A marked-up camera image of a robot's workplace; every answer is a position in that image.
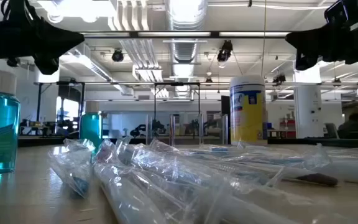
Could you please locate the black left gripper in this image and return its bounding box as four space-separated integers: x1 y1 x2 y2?
0 19 85 75

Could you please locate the red shelf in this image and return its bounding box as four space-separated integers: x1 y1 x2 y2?
278 117 297 139

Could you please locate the black ceiling spotlight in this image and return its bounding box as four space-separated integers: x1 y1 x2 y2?
216 39 234 63
6 57 21 68
111 47 125 63
272 73 287 86

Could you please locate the yellow Lysol wipes canister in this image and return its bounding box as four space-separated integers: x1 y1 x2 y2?
229 74 269 146

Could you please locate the grey office chair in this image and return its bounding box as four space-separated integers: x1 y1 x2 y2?
324 123 339 139

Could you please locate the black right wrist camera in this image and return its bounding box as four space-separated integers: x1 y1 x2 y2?
323 0 351 25

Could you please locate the black upright panel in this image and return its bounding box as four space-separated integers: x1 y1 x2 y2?
221 95 231 144

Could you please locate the black overhead crossbar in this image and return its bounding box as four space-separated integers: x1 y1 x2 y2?
79 30 291 39

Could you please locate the white round column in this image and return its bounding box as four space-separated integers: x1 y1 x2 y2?
293 63 323 139

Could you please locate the white LED light strip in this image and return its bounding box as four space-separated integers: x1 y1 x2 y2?
137 31 211 37
219 31 291 37

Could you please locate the person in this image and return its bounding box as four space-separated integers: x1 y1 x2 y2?
337 111 358 140

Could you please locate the silver ventilation duct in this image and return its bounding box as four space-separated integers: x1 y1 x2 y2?
165 0 208 98

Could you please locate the white rectangular ceiling duct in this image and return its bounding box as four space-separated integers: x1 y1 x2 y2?
59 42 135 96

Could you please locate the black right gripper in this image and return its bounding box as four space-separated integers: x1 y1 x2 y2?
286 17 358 72

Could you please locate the clear acrylic organizer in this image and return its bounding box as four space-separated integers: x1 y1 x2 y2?
144 113 229 147

